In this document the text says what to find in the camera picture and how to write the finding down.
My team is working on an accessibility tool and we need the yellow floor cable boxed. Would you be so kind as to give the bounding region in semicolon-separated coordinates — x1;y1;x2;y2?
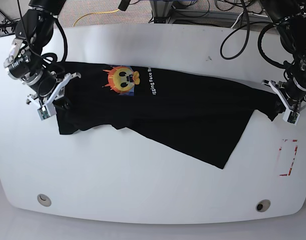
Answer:
73;9;119;27

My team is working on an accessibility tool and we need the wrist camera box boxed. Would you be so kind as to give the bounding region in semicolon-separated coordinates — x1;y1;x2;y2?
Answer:
37;105;57;121
282;109;300;125

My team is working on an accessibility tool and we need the aluminium frame stand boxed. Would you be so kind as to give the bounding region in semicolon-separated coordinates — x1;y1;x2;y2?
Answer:
149;0;238;24

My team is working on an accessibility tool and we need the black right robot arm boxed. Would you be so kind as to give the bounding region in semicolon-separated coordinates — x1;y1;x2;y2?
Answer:
3;0;79;110

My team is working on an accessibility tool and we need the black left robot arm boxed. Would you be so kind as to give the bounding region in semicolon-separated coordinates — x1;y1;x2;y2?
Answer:
257;0;306;125

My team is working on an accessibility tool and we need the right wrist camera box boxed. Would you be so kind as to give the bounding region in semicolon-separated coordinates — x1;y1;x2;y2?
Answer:
37;105;57;121

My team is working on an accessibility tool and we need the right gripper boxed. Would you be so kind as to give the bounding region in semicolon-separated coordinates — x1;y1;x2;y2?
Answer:
25;71;81;110

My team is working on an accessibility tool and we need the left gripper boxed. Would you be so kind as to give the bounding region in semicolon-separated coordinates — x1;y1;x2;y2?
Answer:
261;76;306;120

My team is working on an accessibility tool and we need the black graphic T-shirt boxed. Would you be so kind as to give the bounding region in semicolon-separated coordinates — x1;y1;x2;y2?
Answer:
56;62;275;169

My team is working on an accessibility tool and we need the right table cable grommet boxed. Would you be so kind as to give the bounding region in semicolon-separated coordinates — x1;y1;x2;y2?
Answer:
255;199;271;213

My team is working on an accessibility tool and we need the left table cable grommet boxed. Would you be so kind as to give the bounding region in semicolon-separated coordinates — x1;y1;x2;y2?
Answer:
37;194;52;207

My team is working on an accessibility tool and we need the red tape rectangle marking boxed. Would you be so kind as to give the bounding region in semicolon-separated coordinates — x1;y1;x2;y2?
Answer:
276;139;299;177

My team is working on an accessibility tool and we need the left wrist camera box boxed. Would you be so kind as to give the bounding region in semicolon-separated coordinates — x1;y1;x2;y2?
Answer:
282;109;300;125

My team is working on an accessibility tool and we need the table cable grommet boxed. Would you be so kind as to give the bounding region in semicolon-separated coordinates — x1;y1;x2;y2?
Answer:
255;199;271;213
37;194;52;207

